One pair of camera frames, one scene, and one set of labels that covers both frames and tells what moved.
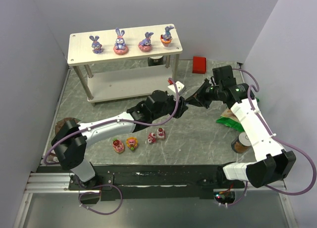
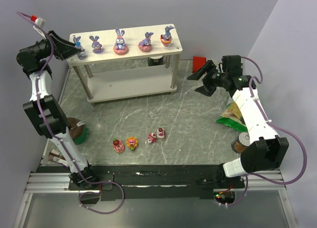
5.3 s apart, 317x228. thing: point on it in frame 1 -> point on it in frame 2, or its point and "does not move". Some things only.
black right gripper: (204, 95) -> (209, 79)
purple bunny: (167, 38) does not move
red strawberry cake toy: (152, 138) does not move
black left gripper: (182, 107) -> (54, 46)
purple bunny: (120, 48) does not move
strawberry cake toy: (161, 134) does not move
